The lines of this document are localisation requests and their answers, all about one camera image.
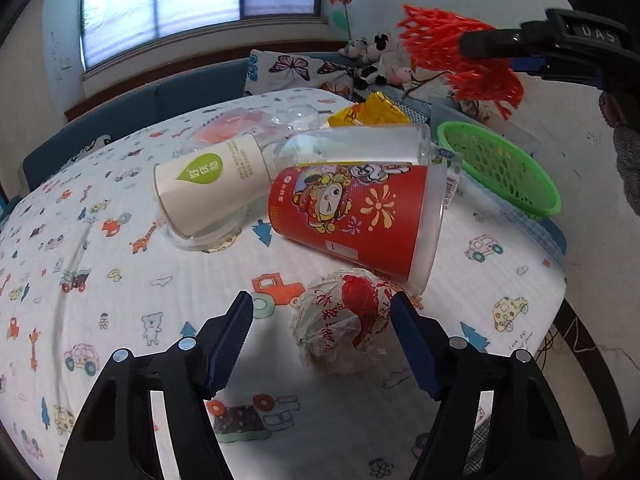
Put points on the clear plastic bottle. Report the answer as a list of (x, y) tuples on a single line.
[(373, 153)]

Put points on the grey knit gloved right hand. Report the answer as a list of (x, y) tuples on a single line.
[(626, 146)]

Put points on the red printed plastic cup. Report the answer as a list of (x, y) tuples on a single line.
[(383, 217)]

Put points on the black white cow plush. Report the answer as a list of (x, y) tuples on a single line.
[(380, 62)]

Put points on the yellow snack wrapper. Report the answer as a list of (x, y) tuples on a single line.
[(376, 110)]

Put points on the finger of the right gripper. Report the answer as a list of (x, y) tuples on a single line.
[(492, 43)]

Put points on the checked blue white cloth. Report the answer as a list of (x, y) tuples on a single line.
[(418, 111)]

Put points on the butterfly print pillow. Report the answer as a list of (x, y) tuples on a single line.
[(274, 71)]

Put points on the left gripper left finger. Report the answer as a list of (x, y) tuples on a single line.
[(113, 436)]

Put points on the clear plastic packaging bag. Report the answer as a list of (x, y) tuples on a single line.
[(253, 122)]

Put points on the window with frame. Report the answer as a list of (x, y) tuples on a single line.
[(195, 5)]

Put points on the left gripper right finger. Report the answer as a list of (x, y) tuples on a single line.
[(528, 437)]

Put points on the white red plastic bag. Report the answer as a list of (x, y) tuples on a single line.
[(339, 319)]

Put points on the white paper sleeve cup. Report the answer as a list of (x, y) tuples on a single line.
[(203, 195)]

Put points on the green plastic mesh basket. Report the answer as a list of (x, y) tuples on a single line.
[(503, 168)]

